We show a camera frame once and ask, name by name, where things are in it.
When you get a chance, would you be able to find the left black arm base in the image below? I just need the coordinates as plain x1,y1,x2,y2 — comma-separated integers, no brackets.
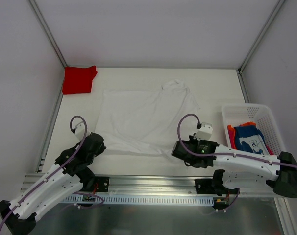
82,176,110,193

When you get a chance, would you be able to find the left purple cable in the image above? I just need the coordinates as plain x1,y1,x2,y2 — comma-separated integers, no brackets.
0,115,105,233

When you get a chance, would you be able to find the white slotted cable duct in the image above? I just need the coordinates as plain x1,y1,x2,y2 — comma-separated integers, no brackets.
61,194,214,207

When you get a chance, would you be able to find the blue printed t-shirt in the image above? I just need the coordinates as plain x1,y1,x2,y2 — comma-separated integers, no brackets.
228,122,273,155

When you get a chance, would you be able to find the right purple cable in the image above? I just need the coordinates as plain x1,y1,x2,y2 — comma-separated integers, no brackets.
177,114,297,213

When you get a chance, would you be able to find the aluminium mounting rail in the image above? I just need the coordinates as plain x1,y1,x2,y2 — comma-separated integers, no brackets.
20,173,276,197

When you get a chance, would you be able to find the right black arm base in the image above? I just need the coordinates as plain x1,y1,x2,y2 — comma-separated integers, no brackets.
195,178,239,196

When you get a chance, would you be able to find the red folded t-shirt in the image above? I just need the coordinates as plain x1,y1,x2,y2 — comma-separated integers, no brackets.
62,66,98,95

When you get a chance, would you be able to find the purple cable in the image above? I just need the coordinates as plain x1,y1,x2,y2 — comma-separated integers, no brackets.
177,114,297,213
0,115,105,233

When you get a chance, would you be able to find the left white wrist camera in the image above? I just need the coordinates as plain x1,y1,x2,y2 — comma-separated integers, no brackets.
72,122,90,141

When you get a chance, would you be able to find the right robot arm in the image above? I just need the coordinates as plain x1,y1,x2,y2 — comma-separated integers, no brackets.
171,136,297,198

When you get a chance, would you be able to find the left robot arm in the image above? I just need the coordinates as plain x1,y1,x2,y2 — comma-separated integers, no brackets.
0,133,106,235

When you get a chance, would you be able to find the white t-shirt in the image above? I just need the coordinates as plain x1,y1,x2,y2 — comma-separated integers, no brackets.
96,80,199,156

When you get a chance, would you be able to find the orange garment in basket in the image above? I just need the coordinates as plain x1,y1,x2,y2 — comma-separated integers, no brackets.
227,122,256,149

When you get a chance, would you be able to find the white plastic laundry basket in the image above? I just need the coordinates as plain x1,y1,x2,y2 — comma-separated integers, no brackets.
222,103,286,155

